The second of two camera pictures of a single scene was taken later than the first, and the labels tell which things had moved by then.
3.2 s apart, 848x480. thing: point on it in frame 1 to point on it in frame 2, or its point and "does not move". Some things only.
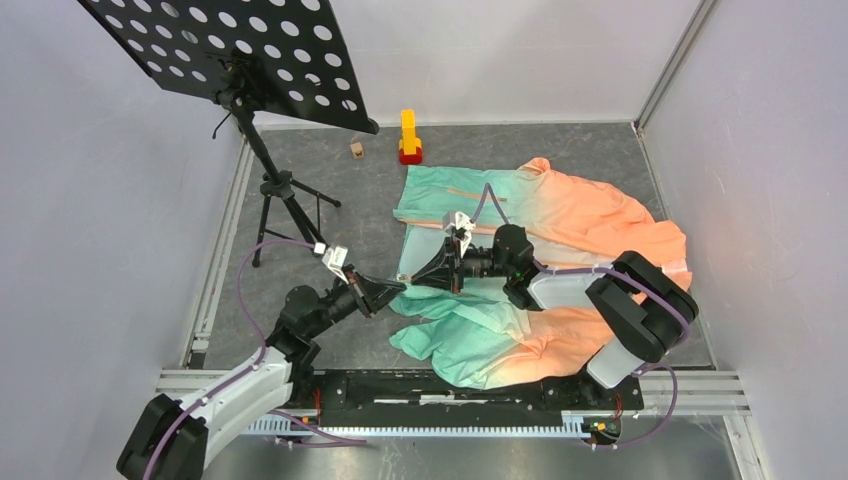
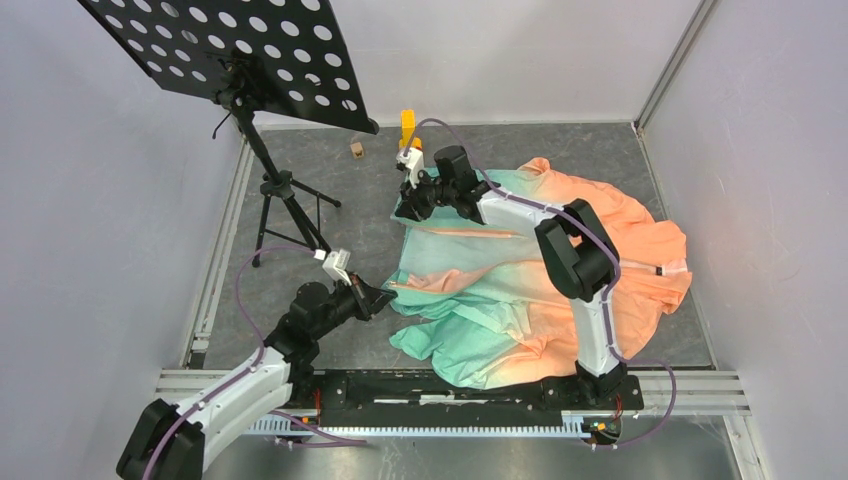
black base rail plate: [426, 399] does not move
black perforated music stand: [287, 57] does not move
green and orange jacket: [485, 337] does not move
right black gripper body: [475, 262] to [428, 195]
